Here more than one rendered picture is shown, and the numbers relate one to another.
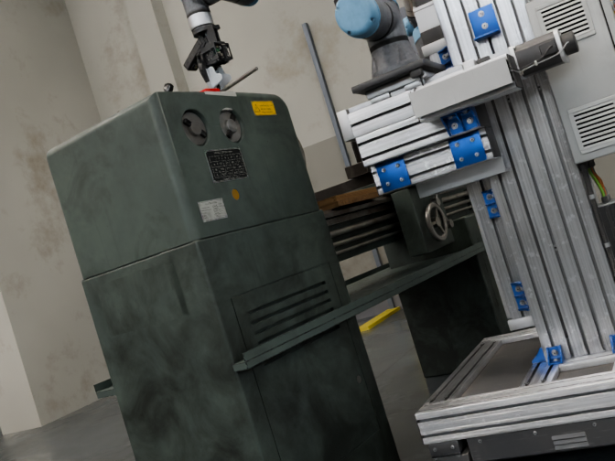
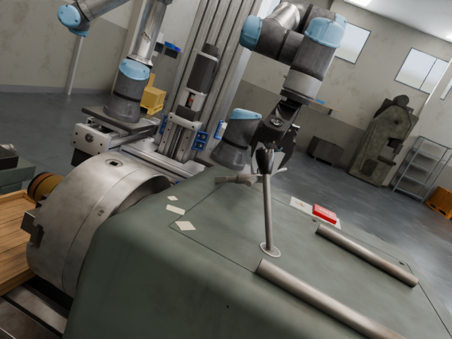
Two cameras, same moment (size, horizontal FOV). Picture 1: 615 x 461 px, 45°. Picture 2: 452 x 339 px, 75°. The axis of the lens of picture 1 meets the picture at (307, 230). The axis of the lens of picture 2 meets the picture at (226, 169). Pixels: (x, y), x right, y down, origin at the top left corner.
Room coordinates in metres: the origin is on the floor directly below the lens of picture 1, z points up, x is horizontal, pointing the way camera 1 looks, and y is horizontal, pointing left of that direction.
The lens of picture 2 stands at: (2.61, 0.72, 1.48)
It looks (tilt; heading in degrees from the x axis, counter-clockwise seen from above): 16 degrees down; 246
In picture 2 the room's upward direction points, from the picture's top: 23 degrees clockwise
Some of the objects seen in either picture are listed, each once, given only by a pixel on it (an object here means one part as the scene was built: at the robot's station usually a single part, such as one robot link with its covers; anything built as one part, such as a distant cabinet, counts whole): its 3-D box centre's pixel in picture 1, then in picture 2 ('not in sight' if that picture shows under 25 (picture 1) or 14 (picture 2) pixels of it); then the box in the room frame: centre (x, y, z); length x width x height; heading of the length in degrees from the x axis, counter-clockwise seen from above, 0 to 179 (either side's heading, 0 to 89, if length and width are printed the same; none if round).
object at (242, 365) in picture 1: (357, 294); not in sight; (2.85, -0.11, 0.53); 2.10 x 0.60 x 0.02; 145
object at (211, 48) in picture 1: (210, 47); (285, 120); (2.25, 0.12, 1.44); 0.09 x 0.08 x 0.12; 55
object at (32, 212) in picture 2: not in sight; (48, 217); (2.67, 0.12, 1.09); 0.12 x 0.11 x 0.05; 55
